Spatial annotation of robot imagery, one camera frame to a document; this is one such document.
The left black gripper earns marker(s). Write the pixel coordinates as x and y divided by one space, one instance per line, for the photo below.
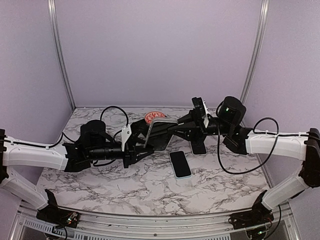
133 157

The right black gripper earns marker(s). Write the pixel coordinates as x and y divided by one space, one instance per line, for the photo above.
192 126

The clear magsafe phone case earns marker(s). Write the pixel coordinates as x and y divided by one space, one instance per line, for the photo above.
159 120

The grey translucent phone case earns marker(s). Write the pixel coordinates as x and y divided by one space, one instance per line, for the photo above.
200 153

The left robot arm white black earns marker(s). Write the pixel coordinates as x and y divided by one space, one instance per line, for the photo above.
66 157

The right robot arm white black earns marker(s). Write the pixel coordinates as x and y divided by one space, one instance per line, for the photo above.
304 146

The red white patterned bowl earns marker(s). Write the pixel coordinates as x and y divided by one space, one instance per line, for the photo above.
152 115

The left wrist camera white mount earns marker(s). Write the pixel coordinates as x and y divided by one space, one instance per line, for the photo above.
125 135

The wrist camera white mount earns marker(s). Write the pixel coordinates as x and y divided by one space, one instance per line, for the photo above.
125 135
201 111

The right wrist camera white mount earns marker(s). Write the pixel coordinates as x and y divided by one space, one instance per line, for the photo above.
201 111

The front aluminium rail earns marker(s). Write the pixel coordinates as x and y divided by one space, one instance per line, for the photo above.
104 226

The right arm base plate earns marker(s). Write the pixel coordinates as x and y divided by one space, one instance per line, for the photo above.
249 218

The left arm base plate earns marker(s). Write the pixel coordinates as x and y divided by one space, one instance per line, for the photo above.
66 218

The right aluminium frame post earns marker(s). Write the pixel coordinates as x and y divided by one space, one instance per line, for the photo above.
257 46

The aluminium frame post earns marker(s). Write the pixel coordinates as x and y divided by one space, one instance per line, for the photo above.
257 46
59 52

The left aluminium frame post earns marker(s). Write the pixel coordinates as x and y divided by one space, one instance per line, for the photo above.
59 52

